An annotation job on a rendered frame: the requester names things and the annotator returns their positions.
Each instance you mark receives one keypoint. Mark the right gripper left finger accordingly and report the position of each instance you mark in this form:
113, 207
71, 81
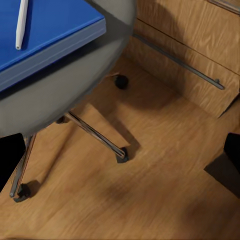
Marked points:
12, 149

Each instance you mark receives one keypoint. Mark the cabinet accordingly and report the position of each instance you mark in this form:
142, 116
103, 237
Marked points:
221, 168
193, 46

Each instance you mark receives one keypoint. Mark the folder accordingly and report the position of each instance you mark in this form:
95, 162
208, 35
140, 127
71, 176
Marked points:
53, 30

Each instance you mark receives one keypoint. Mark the swivel chair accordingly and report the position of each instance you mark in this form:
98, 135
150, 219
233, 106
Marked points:
49, 95

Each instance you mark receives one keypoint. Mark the pen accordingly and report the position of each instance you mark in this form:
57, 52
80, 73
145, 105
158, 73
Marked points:
21, 23

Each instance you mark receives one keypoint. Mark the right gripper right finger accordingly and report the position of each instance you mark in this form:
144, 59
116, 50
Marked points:
232, 149

